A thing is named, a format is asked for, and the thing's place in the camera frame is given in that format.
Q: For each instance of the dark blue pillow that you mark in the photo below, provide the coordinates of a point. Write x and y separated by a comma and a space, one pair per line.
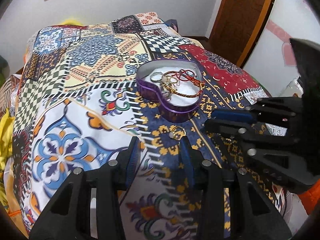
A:
173, 24

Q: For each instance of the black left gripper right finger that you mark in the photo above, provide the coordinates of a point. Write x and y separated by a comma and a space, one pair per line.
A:
253, 216

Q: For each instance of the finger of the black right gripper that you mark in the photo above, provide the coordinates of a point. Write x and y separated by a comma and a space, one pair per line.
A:
247, 144
234, 115

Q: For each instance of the patchwork patterned bedspread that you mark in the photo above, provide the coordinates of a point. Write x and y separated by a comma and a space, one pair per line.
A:
79, 106

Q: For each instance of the wooden door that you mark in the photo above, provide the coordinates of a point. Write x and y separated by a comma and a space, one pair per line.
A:
237, 28

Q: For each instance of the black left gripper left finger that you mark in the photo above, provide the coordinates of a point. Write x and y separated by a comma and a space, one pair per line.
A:
67, 214

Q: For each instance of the gold interlinked rings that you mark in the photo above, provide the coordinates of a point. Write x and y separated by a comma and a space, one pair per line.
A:
163, 78

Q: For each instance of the purple heart-shaped tin box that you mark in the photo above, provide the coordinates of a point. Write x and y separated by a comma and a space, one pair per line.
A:
176, 86

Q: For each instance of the yellow cloth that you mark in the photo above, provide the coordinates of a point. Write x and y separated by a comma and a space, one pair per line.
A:
6, 132

